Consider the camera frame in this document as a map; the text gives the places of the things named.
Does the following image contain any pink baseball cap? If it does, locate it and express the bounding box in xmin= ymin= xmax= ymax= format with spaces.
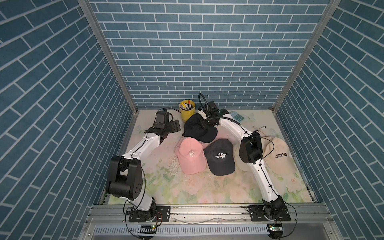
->
xmin=175 ymin=137 xmax=207 ymax=175

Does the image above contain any aluminium front rail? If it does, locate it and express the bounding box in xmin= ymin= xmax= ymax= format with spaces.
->
xmin=80 ymin=203 xmax=342 ymax=240

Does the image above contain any black cap front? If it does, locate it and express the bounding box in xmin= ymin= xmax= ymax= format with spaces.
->
xmin=204 ymin=139 xmax=236 ymax=176

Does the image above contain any yellow pen cup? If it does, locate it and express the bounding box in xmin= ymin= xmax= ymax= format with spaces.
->
xmin=179 ymin=100 xmax=196 ymax=122

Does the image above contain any light blue calculator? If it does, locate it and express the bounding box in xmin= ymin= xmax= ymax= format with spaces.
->
xmin=230 ymin=111 xmax=245 ymax=123

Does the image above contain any beige Colorado cap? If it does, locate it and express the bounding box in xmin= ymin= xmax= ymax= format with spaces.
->
xmin=262 ymin=138 xmax=297 ymax=176
xmin=233 ymin=143 xmax=251 ymax=172

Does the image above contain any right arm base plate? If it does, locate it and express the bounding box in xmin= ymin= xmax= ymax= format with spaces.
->
xmin=246 ymin=205 xmax=291 ymax=222

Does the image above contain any black cap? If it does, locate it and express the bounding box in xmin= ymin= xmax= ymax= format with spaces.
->
xmin=183 ymin=113 xmax=218 ymax=143
xmin=204 ymin=139 xmax=236 ymax=176

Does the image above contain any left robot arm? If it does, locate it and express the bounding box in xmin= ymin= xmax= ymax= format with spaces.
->
xmin=106 ymin=109 xmax=181 ymax=222

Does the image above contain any black cap rear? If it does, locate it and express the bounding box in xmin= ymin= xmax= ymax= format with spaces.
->
xmin=183 ymin=113 xmax=218 ymax=143

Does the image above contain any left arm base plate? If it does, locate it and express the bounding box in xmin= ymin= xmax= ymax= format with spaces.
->
xmin=128 ymin=206 xmax=171 ymax=223

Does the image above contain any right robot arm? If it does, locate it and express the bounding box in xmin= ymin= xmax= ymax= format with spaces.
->
xmin=198 ymin=101 xmax=286 ymax=221

